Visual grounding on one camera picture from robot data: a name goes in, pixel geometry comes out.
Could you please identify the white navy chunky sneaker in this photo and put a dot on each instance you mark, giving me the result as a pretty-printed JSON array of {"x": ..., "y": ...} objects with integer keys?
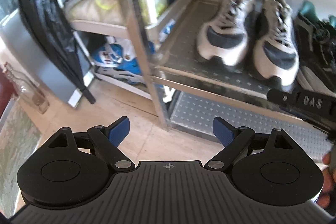
[{"x": 227, "y": 35}]

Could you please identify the white black sneaker upturned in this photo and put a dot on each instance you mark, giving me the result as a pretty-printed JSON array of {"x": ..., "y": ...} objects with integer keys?
[{"x": 275, "y": 55}]

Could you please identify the white side shelf unit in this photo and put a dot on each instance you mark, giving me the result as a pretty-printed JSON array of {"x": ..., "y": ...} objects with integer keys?
[{"x": 105, "y": 16}]

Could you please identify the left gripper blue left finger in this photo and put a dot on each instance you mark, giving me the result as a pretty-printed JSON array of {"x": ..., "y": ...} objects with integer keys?
[{"x": 106, "y": 140}]

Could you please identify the black umbrella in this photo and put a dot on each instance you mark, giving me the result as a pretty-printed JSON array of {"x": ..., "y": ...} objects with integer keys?
[{"x": 54, "y": 35}]

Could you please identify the person right hand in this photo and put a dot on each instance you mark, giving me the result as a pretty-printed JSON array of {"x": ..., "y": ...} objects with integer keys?
[{"x": 328, "y": 184}]

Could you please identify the metal perforated shoe rack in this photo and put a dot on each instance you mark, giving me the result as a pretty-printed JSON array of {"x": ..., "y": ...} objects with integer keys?
[{"x": 166, "y": 55}]

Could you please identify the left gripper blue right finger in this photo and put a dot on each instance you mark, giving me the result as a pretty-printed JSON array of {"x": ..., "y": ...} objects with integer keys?
[{"x": 234, "y": 140}]

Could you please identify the black teal sneaker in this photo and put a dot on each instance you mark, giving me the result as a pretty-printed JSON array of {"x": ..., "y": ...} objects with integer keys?
[{"x": 316, "y": 48}]

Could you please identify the yellow green bag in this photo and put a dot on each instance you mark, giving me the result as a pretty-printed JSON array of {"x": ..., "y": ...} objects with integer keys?
[{"x": 109, "y": 11}]

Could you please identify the clear glass bottle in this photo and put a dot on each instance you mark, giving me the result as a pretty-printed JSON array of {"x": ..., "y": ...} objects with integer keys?
[{"x": 26, "y": 89}]

